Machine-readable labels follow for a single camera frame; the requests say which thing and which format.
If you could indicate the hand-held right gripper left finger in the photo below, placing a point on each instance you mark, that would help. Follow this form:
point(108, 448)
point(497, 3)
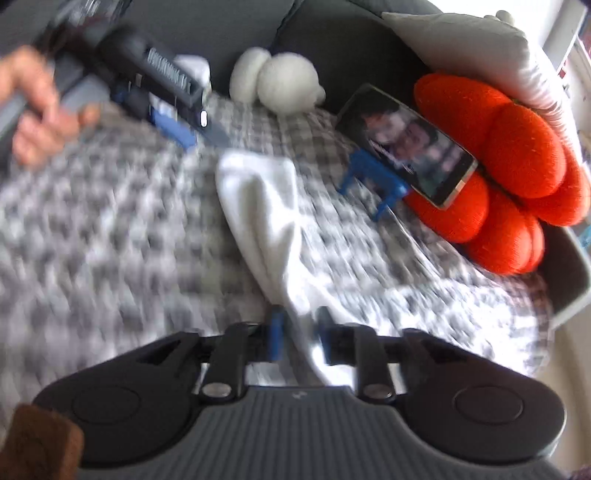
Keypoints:
point(277, 334)

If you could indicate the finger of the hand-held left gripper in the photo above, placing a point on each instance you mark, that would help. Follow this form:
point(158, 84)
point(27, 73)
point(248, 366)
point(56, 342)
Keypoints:
point(173, 129)

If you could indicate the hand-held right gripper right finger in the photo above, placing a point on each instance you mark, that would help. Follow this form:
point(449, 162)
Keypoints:
point(325, 337)

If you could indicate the white long-sleeve shirt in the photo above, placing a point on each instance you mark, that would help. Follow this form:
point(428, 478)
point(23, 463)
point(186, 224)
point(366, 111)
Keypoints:
point(263, 207)

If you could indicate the person's left hand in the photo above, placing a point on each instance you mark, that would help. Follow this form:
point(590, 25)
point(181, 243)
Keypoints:
point(37, 83)

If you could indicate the grey quilted blanket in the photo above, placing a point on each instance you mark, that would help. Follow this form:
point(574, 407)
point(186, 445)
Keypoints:
point(115, 221)

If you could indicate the white plush toy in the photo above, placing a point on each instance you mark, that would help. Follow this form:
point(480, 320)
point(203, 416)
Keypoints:
point(281, 78)

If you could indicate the blue phone stand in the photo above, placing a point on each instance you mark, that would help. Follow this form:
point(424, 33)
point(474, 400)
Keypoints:
point(374, 177)

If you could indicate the smartphone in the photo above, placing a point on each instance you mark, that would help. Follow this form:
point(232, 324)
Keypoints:
point(406, 143)

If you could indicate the brown fuzzy block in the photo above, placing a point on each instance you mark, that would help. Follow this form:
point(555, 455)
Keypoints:
point(37, 443)

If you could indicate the orange knot cushion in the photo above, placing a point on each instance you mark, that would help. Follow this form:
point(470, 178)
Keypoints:
point(508, 138)

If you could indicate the white pillow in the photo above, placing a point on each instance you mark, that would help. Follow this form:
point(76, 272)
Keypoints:
point(485, 50)

